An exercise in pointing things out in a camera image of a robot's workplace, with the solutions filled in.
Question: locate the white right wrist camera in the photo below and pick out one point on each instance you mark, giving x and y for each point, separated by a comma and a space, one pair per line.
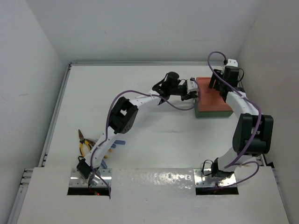
230, 63

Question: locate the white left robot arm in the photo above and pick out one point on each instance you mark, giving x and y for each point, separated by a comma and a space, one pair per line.
123, 111

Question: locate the green drawer box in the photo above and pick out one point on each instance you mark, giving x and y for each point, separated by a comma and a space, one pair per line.
210, 114

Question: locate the blue handled screwdriver top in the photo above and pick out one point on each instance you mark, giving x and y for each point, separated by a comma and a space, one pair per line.
120, 142

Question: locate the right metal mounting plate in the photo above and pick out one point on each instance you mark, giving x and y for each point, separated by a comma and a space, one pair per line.
204, 181

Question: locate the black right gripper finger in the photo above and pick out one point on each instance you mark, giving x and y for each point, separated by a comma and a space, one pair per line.
217, 81
212, 81

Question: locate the yellow handled cutting pliers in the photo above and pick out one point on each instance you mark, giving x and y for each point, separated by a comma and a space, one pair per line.
91, 143

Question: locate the salmon drawer box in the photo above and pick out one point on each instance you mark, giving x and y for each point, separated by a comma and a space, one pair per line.
210, 100

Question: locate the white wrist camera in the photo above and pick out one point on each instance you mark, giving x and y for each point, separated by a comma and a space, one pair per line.
191, 85
230, 63

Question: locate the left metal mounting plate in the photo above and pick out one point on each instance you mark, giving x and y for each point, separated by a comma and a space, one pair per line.
77, 180

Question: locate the blue handled screwdriver bottom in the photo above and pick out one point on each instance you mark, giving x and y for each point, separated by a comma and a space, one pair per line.
103, 164

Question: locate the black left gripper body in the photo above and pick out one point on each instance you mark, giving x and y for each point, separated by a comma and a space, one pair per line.
178, 89

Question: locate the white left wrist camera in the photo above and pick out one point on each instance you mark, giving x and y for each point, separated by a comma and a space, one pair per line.
191, 85

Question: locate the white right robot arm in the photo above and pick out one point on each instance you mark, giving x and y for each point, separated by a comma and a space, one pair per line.
253, 133

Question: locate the yellow handled long-nose pliers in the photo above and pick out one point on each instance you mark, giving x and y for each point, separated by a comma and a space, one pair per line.
82, 142

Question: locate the metal mounting plate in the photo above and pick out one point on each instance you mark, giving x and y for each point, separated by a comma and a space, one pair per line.
77, 180
204, 181

